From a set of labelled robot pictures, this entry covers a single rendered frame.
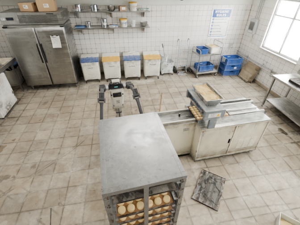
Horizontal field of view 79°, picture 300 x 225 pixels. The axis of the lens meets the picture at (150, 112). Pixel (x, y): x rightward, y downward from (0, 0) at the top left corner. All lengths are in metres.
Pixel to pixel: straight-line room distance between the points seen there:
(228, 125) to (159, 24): 4.23
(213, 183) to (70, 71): 4.66
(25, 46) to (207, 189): 5.35
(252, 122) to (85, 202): 2.93
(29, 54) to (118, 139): 4.91
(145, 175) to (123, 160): 0.18
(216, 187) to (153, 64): 4.09
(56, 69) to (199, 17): 4.68
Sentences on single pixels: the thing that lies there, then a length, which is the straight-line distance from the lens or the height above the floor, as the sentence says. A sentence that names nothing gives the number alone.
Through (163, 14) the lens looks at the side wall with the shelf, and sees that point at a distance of 6.37.
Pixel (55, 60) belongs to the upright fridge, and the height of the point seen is 0.89.
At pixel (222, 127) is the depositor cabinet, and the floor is 0.82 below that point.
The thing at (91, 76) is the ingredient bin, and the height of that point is 0.25.
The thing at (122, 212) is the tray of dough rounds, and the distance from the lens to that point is 1.34.
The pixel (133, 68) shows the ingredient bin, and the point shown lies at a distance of 5.97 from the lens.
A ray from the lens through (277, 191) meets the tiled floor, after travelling 3.77.
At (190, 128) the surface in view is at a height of 0.71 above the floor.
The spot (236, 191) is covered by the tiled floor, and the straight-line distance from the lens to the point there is 3.46.
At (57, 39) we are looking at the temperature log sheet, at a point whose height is 1.44.
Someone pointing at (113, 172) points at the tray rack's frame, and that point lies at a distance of 1.13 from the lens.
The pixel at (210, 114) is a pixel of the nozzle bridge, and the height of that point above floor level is 1.14.
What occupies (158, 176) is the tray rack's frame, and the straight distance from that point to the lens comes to 1.10.
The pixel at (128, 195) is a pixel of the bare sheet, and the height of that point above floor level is 1.67.
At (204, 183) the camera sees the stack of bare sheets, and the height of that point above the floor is 0.02.
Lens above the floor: 2.72
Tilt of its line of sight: 36 degrees down
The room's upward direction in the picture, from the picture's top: 1 degrees clockwise
